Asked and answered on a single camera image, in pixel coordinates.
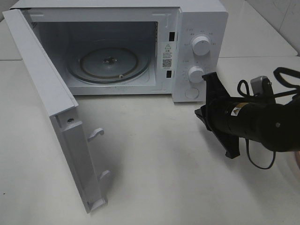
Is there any white microwave door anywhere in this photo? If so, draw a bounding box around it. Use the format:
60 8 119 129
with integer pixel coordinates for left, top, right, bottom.
3 9 110 213

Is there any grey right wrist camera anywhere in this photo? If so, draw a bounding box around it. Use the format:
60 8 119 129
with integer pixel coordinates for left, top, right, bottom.
250 76 274 96

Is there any glass microwave turntable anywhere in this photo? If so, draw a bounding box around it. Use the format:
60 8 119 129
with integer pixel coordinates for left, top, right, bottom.
67 47 151 84

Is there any round white door button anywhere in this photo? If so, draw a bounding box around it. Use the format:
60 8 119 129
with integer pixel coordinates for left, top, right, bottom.
185 88 199 99

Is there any lower white timer knob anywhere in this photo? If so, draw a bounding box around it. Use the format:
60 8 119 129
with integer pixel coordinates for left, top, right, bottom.
188 66 204 83

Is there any white microwave oven body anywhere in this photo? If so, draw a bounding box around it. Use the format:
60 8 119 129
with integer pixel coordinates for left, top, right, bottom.
8 0 228 102

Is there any white warning label sticker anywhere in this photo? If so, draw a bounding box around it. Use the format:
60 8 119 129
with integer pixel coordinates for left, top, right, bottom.
161 42 175 69

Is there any pink plate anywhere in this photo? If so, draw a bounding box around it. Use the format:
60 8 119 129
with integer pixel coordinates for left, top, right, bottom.
295 151 300 169

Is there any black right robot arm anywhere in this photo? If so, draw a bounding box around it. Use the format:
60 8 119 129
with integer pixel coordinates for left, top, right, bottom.
195 67 300 158

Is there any upper white power knob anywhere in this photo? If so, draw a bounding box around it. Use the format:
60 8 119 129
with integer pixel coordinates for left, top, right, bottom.
191 34 211 56

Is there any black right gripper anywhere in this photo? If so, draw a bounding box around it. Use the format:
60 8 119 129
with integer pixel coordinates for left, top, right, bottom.
194 72 240 157

